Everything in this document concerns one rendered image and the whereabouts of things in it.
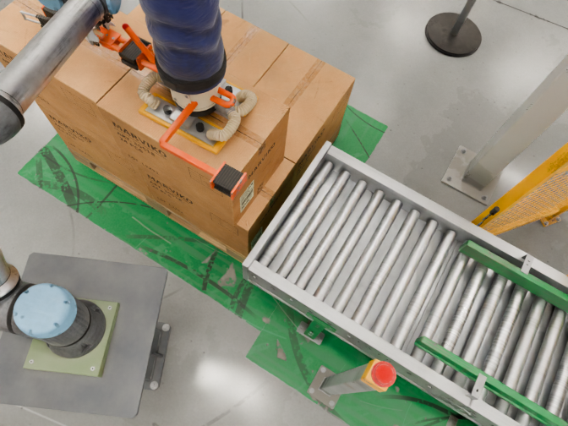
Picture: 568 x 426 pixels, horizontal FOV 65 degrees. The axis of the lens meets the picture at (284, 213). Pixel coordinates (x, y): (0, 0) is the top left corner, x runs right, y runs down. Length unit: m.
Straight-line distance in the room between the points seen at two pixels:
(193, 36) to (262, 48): 1.15
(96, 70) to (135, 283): 0.82
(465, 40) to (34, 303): 3.08
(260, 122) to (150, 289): 0.73
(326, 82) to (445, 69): 1.23
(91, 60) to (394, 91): 1.92
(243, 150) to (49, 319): 0.82
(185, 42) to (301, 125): 0.98
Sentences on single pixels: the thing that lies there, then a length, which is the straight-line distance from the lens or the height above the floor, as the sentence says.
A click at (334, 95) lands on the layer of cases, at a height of 0.54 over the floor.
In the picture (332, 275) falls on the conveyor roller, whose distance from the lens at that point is 1.89.
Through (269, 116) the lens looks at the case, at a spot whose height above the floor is 0.94.
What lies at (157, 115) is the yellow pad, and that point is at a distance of 1.72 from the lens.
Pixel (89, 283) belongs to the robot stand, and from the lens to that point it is 1.75.
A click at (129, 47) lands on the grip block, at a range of 1.77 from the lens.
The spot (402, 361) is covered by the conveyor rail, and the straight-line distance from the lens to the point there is 1.85.
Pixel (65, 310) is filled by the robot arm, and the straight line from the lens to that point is 1.43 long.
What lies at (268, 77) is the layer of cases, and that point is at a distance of 2.35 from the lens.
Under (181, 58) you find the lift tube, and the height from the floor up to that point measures 1.31.
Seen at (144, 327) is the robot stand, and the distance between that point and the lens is 1.66.
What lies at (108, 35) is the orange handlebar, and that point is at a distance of 1.83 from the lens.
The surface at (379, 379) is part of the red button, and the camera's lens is 1.36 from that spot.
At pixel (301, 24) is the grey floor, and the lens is 3.39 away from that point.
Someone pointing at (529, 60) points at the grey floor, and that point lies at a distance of 3.73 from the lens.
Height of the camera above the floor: 2.35
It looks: 67 degrees down
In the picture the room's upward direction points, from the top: 10 degrees clockwise
